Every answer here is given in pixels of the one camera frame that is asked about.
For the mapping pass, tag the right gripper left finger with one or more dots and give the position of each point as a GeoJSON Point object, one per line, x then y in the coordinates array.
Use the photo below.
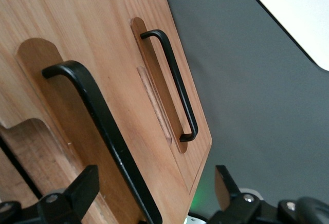
{"type": "Point", "coordinates": [74, 201]}

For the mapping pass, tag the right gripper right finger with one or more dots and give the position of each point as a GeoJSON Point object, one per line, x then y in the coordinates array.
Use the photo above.
{"type": "Point", "coordinates": [231, 203]}

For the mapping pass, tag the wooden drawer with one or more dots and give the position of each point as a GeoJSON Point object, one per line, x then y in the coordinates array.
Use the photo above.
{"type": "Point", "coordinates": [149, 5]}
{"type": "Point", "coordinates": [77, 28]}

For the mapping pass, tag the beige rectangular tray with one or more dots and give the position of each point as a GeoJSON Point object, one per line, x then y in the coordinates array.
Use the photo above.
{"type": "Point", "coordinates": [295, 8]}

